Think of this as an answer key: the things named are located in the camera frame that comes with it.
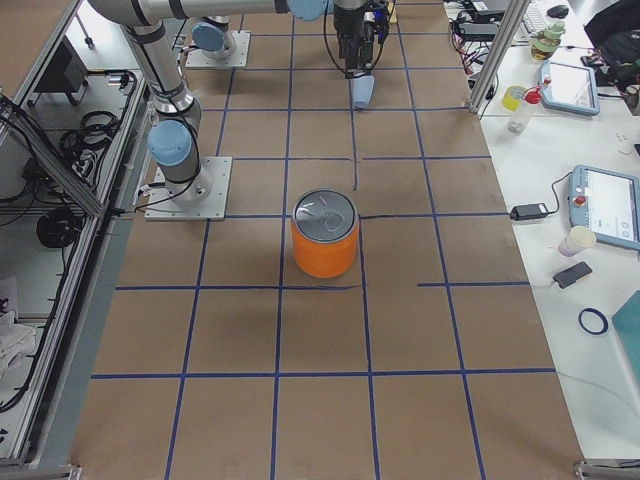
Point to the orange round container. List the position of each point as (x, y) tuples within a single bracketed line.
[(324, 228)]

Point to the teach pendant tablet near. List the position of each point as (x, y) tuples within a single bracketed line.
[(607, 203)]

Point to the teal box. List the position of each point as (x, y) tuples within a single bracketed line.
[(626, 324)]

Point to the light blue plastic cup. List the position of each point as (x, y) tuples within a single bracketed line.
[(362, 91)]

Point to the red cap squeeze bottle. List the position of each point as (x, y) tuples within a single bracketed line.
[(528, 105)]

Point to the white paper cup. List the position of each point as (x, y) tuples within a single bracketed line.
[(578, 239)]

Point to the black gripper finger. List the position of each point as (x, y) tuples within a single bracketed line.
[(353, 55)]

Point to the teach pendant tablet far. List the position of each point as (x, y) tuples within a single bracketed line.
[(569, 88)]

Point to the black power brick right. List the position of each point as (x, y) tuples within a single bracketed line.
[(532, 211)]

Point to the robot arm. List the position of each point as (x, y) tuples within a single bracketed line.
[(196, 186), (212, 36)]

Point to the black smartphone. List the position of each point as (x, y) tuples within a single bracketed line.
[(572, 275)]

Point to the teach pendant tablet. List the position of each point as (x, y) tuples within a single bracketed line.
[(569, 88), (607, 203)]

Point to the aluminium frame post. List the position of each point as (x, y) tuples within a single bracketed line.
[(502, 42)]

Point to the crumpled white cloth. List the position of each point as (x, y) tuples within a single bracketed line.
[(17, 339)]

